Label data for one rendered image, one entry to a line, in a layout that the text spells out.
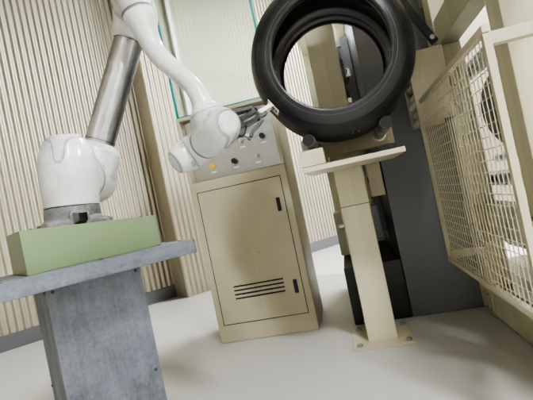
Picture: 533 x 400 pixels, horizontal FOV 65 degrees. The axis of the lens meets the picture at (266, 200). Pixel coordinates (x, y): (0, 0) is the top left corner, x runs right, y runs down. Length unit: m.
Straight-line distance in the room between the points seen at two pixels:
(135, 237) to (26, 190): 2.84
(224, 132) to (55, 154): 0.49
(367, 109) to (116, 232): 0.92
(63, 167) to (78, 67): 3.17
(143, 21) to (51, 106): 2.87
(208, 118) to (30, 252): 0.56
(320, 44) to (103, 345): 1.48
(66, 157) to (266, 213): 1.22
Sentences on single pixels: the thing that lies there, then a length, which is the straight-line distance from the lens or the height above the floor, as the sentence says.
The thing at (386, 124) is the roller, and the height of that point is 0.89.
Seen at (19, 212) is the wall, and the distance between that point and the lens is 4.00.
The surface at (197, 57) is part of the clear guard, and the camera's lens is 2.48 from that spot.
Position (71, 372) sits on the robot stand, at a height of 0.38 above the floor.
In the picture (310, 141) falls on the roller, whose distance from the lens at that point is 1.54.
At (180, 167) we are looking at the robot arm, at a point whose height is 0.86.
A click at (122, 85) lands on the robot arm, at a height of 1.20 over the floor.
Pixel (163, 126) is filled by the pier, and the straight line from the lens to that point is 4.19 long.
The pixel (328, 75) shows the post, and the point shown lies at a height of 1.21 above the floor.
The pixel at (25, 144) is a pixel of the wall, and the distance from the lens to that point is 4.11.
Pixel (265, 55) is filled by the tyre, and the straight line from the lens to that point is 1.59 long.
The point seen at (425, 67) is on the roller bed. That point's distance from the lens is 1.92.
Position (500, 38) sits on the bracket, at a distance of 1.15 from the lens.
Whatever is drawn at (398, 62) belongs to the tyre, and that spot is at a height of 1.08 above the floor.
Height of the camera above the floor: 0.70
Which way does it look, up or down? 1 degrees up
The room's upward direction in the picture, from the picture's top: 12 degrees counter-clockwise
